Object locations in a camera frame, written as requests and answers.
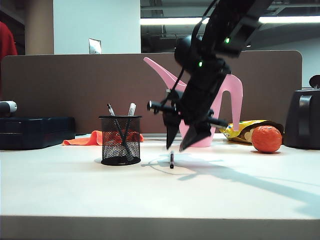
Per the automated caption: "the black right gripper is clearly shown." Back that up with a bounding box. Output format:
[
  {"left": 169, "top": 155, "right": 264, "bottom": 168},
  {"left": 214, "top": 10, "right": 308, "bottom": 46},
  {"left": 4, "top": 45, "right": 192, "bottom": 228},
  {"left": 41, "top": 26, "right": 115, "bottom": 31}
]
[{"left": 147, "top": 58, "right": 232, "bottom": 153}]

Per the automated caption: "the black mesh pen holder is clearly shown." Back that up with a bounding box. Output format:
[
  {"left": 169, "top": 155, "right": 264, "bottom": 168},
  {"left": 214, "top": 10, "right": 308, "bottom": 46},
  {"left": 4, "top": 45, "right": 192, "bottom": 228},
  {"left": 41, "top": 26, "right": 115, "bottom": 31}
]
[{"left": 98, "top": 115, "right": 143, "bottom": 167}]

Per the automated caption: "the yellow snack bag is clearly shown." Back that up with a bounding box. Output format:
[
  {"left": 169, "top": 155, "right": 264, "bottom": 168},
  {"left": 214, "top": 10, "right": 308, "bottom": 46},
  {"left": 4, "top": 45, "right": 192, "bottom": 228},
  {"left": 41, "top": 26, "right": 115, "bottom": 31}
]
[{"left": 219, "top": 119, "right": 285, "bottom": 146}]

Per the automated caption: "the pink plastic watering can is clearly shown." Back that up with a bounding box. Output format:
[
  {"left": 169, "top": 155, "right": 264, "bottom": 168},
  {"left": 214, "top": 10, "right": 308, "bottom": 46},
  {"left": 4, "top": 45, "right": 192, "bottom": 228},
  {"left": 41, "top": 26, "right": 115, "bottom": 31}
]
[{"left": 143, "top": 56, "right": 244, "bottom": 148}]

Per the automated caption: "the orange wrapped ball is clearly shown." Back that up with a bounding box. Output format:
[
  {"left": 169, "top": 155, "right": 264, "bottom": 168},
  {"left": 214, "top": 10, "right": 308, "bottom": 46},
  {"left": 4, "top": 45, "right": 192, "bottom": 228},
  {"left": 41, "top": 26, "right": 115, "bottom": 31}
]
[{"left": 251, "top": 125, "right": 283, "bottom": 154}]

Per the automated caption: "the orange cloth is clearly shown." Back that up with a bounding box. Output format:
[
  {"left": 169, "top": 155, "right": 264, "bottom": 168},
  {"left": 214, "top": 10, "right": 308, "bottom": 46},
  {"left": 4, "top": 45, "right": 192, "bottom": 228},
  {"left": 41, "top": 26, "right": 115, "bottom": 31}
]
[{"left": 61, "top": 129, "right": 145, "bottom": 147}]

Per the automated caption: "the white ceiling light strip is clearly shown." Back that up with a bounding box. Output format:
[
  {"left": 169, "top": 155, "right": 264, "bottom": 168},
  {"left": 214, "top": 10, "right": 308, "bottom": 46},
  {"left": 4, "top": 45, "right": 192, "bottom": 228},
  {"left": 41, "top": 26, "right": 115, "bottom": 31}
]
[{"left": 139, "top": 16, "right": 320, "bottom": 26}]

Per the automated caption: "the black kettle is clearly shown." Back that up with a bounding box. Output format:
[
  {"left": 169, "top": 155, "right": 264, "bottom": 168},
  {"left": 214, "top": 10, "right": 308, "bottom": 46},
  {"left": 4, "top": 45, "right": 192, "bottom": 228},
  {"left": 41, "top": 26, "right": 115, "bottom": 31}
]
[{"left": 283, "top": 74, "right": 320, "bottom": 150}]

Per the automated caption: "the brown desk partition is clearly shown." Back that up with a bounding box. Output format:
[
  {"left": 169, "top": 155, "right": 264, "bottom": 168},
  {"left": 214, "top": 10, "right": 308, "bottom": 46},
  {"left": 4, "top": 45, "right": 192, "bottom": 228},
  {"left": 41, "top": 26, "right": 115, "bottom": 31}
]
[{"left": 0, "top": 49, "right": 303, "bottom": 136}]

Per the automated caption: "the dark storage box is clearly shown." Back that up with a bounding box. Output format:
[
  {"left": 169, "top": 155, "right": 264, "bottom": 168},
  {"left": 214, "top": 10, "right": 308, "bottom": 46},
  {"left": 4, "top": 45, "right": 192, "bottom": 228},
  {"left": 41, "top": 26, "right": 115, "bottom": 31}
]
[{"left": 0, "top": 116, "right": 76, "bottom": 151}]

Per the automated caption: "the person in red shirt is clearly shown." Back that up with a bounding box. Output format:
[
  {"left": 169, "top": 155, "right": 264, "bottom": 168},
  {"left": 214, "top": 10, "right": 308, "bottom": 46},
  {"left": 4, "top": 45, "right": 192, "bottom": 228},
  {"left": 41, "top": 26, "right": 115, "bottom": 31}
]
[{"left": 0, "top": 21, "right": 18, "bottom": 57}]

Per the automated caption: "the white partition base rail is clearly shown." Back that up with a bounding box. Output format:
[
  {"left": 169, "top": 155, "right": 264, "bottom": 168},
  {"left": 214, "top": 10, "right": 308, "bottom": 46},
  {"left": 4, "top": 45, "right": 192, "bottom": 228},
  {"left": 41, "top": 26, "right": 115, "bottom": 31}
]
[{"left": 143, "top": 133, "right": 168, "bottom": 142}]

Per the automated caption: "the silver wall switch plate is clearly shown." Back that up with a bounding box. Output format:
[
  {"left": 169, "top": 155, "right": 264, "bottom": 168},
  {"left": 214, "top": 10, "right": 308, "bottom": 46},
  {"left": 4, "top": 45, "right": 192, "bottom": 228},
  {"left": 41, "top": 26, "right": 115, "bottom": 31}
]
[{"left": 88, "top": 37, "right": 102, "bottom": 55}]

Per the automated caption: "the grey white cylinder handle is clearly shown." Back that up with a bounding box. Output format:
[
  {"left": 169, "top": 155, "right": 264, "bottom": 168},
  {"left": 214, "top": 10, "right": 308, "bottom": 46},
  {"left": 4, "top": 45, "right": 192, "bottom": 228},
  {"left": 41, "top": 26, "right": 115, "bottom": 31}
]
[{"left": 0, "top": 100, "right": 18, "bottom": 117}]

